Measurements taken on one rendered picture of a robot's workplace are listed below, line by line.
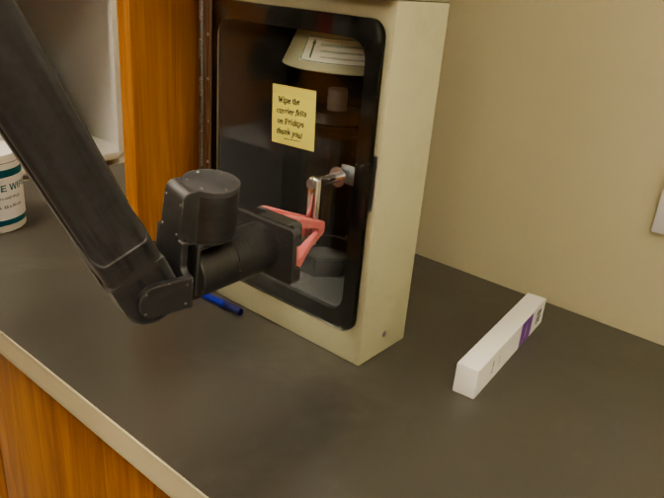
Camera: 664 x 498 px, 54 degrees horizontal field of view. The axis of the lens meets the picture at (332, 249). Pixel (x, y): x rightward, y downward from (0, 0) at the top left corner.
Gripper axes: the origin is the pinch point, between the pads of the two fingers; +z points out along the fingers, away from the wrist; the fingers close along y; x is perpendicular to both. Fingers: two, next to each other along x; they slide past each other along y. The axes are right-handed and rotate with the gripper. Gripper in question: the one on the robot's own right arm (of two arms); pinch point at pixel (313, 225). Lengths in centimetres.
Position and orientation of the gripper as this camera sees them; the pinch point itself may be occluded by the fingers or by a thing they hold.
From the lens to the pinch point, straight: 80.3
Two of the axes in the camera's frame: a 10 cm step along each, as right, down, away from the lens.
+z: 6.5, -2.7, 7.1
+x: -0.6, 9.1, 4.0
